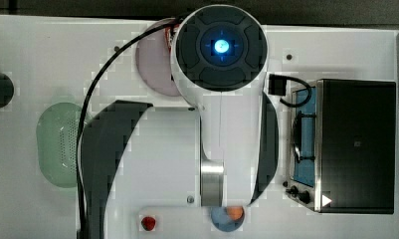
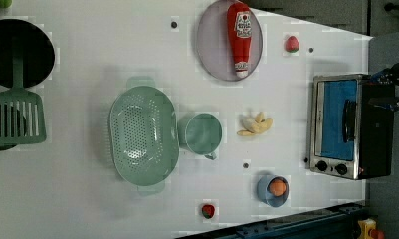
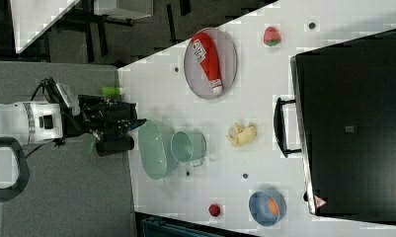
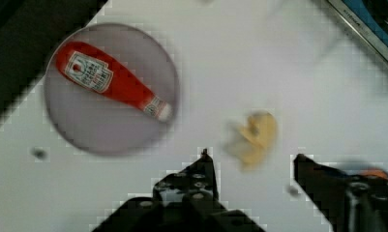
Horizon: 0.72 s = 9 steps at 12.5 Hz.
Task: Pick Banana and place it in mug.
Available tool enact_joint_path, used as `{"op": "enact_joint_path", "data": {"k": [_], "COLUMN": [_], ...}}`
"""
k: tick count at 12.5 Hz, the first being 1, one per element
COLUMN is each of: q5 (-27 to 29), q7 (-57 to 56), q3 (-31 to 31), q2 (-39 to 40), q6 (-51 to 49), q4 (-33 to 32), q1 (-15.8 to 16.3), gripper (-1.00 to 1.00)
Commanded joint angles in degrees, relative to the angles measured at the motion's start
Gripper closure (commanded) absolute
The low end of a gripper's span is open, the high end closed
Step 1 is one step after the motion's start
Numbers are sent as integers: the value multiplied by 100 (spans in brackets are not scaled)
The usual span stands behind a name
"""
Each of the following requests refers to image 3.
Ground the green mug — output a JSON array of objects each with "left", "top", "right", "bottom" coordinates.
[{"left": 171, "top": 130, "right": 206, "bottom": 168}]

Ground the red ketchup bottle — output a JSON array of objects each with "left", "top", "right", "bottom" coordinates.
[{"left": 192, "top": 32, "right": 223, "bottom": 94}]

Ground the green marker pen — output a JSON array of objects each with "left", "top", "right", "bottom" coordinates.
[{"left": 101, "top": 87, "right": 124, "bottom": 97}]

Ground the orange fruit toy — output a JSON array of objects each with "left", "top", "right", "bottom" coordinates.
[{"left": 268, "top": 197, "right": 279, "bottom": 215}]

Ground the peeled yellow banana toy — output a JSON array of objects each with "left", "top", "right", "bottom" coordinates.
[{"left": 226, "top": 122, "right": 257, "bottom": 147}]

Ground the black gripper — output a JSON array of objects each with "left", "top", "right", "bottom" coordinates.
[{"left": 62, "top": 95, "right": 147, "bottom": 139}]

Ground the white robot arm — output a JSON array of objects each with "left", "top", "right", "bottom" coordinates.
[{"left": 0, "top": 97, "right": 137, "bottom": 237}]

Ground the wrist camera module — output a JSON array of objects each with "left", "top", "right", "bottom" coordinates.
[{"left": 56, "top": 83, "right": 80, "bottom": 116}]

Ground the blue bowl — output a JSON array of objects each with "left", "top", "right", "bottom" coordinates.
[{"left": 248, "top": 189, "right": 287, "bottom": 227}]

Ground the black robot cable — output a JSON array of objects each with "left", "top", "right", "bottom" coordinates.
[{"left": 30, "top": 76, "right": 60, "bottom": 103}]

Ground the black cylinder lower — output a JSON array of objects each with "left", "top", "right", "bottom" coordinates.
[{"left": 96, "top": 135, "right": 134, "bottom": 157}]

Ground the white side table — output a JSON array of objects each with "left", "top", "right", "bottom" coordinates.
[{"left": 10, "top": 0, "right": 81, "bottom": 54}]

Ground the small red fruit toy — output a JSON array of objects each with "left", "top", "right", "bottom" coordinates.
[{"left": 208, "top": 204, "right": 220, "bottom": 217}]

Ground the grey box background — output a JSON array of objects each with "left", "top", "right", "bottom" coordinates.
[{"left": 93, "top": 0, "right": 154, "bottom": 20}]

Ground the green colander bowl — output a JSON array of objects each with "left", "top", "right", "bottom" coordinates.
[{"left": 138, "top": 119, "right": 179, "bottom": 180}]

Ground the teal crate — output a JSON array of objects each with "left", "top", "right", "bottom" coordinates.
[{"left": 139, "top": 218, "right": 251, "bottom": 237}]

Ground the black oven appliance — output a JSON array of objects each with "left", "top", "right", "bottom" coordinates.
[{"left": 290, "top": 29, "right": 396, "bottom": 225}]

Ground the red strawberry toy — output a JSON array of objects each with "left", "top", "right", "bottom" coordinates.
[{"left": 264, "top": 27, "right": 281, "bottom": 46}]

